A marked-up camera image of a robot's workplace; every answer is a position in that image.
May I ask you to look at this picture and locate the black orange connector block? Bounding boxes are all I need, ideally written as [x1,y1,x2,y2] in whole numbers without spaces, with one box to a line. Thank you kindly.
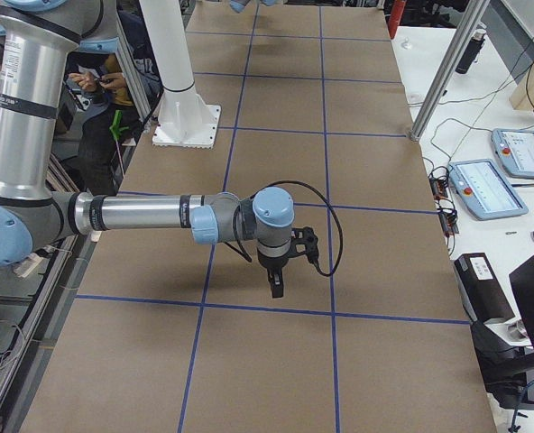
[428,175,458,238]

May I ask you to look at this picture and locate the black box with label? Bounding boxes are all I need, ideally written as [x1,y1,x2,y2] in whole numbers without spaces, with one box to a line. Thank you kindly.
[454,253,515,325]

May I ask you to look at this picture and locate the green clamp tool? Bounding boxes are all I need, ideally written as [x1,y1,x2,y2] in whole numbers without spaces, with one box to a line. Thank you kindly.
[109,109,130,143]

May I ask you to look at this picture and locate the seated person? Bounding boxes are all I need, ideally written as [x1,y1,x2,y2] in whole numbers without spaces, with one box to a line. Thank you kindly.
[66,7,161,196]

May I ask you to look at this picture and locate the near teach pendant tablet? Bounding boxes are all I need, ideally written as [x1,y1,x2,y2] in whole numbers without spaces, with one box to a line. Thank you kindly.
[448,159,529,221]

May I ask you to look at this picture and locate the teach pendant tablet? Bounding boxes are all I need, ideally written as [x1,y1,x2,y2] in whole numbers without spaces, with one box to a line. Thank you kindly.
[448,159,529,221]
[492,129,534,179]

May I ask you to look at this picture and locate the far teach pendant tablet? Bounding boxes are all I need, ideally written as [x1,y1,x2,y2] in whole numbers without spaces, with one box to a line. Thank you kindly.
[492,129,534,179]

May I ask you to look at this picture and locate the red cylinder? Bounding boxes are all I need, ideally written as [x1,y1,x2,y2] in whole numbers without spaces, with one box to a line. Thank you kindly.
[388,0,407,40]

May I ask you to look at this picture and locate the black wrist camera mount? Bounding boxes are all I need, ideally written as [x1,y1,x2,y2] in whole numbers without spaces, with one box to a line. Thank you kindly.
[288,226,319,266]

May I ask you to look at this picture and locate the white pedestal column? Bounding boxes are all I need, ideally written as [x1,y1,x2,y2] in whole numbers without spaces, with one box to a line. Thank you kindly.
[140,0,221,149]

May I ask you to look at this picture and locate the aluminium frame post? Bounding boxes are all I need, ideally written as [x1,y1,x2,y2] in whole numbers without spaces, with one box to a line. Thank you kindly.
[408,0,490,142]

